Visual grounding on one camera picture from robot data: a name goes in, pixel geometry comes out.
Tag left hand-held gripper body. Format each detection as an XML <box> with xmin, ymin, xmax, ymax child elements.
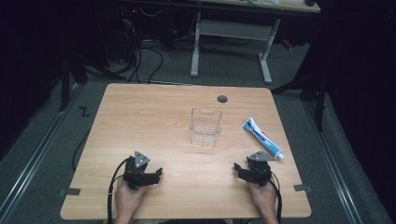
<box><xmin>122</xmin><ymin>150</ymin><xmax>151</xmax><ymax>191</ymax></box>

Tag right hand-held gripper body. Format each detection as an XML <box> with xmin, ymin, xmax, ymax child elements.
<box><xmin>246</xmin><ymin>150</ymin><xmax>278</xmax><ymax>188</ymax></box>

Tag person's left hand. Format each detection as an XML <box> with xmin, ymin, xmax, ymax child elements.
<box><xmin>114</xmin><ymin>178</ymin><xmax>148</xmax><ymax>219</ymax></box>

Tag blue white toothpaste tube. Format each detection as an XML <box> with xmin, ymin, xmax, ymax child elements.
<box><xmin>241</xmin><ymin>116</ymin><xmax>285</xmax><ymax>161</ymax></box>

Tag clear plastic container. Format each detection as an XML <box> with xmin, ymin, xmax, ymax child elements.
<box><xmin>189</xmin><ymin>107</ymin><xmax>223</xmax><ymax>147</ymax></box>

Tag dark metal stand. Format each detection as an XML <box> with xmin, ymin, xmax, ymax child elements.
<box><xmin>270</xmin><ymin>69</ymin><xmax>330</xmax><ymax>133</ymax></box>
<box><xmin>58</xmin><ymin>52</ymin><xmax>90</xmax><ymax>113</ymax></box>

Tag dark computer tower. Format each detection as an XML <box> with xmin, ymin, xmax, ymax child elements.
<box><xmin>120</xmin><ymin>6</ymin><xmax>143</xmax><ymax>64</ymax></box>

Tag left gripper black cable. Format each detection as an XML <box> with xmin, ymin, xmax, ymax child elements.
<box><xmin>106</xmin><ymin>157</ymin><xmax>131</xmax><ymax>224</ymax></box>

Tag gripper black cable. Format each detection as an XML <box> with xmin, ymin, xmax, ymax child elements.
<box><xmin>106</xmin><ymin>157</ymin><xmax>131</xmax><ymax>224</ymax></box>
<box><xmin>266</xmin><ymin>178</ymin><xmax>283</xmax><ymax>224</ymax></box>

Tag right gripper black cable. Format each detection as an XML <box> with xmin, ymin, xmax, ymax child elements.
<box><xmin>266</xmin><ymin>178</ymin><xmax>283</xmax><ymax>224</ymax></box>

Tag thin black floor cable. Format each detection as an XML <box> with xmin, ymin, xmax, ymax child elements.
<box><xmin>71</xmin><ymin>128</ymin><xmax>92</xmax><ymax>173</ymax></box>

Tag metal floor rail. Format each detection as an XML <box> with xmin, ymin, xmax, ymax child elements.
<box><xmin>303</xmin><ymin>101</ymin><xmax>363</xmax><ymax>224</ymax></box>
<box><xmin>0</xmin><ymin>83</ymin><xmax>84</xmax><ymax>218</ymax></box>

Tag black floor cables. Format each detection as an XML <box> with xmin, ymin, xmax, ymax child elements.
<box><xmin>125</xmin><ymin>40</ymin><xmax>164</xmax><ymax>85</ymax></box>

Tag white desk frame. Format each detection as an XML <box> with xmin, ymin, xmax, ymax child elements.
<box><xmin>190</xmin><ymin>0</ymin><xmax>321</xmax><ymax>85</ymax></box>

